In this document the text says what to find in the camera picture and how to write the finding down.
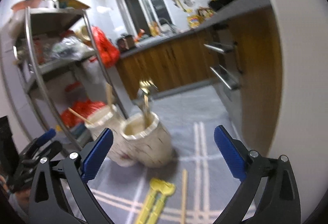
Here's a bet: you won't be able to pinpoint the window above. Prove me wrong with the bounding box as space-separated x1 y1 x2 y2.
121 0 172 37

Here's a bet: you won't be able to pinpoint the grey striped table cloth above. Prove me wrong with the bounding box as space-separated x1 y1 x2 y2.
88 86 240 223

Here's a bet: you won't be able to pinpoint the rice cooker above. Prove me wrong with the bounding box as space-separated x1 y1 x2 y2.
116 34 136 53

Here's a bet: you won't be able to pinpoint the wooden base cabinets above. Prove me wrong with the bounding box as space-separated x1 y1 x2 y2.
116 7 282 155

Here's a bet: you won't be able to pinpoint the white ceramic utensil holder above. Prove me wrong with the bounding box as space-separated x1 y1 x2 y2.
85 105 173 168

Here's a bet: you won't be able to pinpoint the steel shelf rack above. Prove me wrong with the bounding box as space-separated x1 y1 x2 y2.
1 7 114 153

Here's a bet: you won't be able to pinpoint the gold fork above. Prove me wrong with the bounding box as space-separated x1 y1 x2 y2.
138 79 158 129

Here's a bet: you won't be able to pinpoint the clear plastic bag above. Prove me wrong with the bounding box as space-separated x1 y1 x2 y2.
50 35 90 60

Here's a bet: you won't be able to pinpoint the built-in oven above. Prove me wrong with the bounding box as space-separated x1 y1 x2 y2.
204 24 242 91

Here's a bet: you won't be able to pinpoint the red plastic bag lower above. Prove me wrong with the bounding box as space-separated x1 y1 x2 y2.
61 99 106 128

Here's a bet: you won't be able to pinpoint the yellow oil bottle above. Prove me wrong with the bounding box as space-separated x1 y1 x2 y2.
187 13 201 29

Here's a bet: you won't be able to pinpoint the person left hand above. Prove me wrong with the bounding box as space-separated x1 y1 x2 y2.
1 175 31 222

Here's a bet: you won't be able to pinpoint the red plastic bag hanging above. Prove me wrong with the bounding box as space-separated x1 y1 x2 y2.
91 26 120 68

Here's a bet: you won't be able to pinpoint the kitchen faucet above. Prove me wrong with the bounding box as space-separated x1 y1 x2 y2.
158 18 177 35

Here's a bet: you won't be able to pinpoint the silver fork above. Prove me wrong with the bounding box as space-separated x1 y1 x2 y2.
135 90 149 124

